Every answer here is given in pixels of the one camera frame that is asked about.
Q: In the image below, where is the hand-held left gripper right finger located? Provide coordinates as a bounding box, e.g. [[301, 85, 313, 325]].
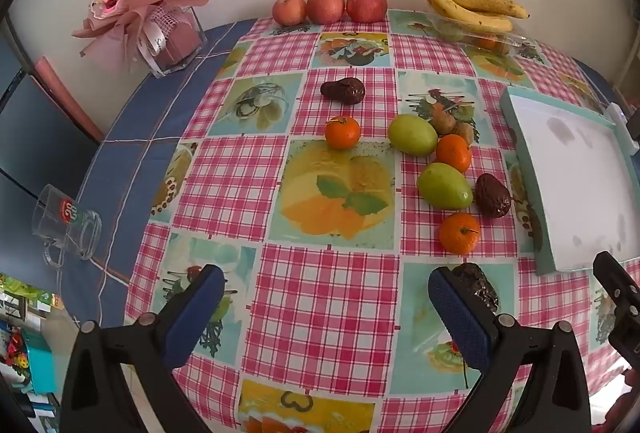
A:
[[428, 265, 593, 433]]

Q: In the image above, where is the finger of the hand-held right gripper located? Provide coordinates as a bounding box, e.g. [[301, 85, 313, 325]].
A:
[[593, 251, 640, 314]]

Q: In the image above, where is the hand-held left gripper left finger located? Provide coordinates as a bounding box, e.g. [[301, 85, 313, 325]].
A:
[[60, 264, 226, 433]]

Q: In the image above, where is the dark wrinkled avocado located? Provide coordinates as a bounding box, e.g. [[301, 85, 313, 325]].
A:
[[320, 77, 366, 106], [452, 263, 500, 313], [474, 173, 513, 219]]

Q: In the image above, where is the white tray with teal rim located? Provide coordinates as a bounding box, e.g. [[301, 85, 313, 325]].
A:
[[499, 86, 640, 278]]

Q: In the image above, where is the green mango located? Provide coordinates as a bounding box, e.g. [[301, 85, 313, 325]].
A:
[[417, 163, 474, 210], [388, 114, 439, 157]]

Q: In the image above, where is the person's right hand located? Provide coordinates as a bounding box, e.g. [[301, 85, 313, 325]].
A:
[[595, 367, 640, 433]]

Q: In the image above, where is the pink plaid printed tablecloth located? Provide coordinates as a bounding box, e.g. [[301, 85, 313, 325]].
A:
[[124, 9, 632, 433]]

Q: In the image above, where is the glass mug with red label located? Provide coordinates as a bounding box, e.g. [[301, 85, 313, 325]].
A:
[[31, 184, 103, 269]]

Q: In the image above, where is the white power strip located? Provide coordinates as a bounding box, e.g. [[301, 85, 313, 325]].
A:
[[607, 103, 633, 154]]

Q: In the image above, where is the teal box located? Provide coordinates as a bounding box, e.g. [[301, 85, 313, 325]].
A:
[[22, 328, 61, 396]]

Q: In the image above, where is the dark grey cabinet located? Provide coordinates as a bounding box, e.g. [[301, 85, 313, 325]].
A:
[[0, 28, 103, 279]]

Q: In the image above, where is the pink board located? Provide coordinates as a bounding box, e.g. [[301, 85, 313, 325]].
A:
[[27, 57, 107, 144]]

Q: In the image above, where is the clear plastic fruit container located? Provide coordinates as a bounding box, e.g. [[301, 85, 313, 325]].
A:
[[430, 10, 528, 56]]

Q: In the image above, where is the square glass vase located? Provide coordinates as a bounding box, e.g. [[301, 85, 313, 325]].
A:
[[135, 5, 208, 80]]

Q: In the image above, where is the red apple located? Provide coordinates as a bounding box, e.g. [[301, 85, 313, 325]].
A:
[[306, 0, 346, 25], [346, 0, 388, 24], [272, 0, 307, 26]]

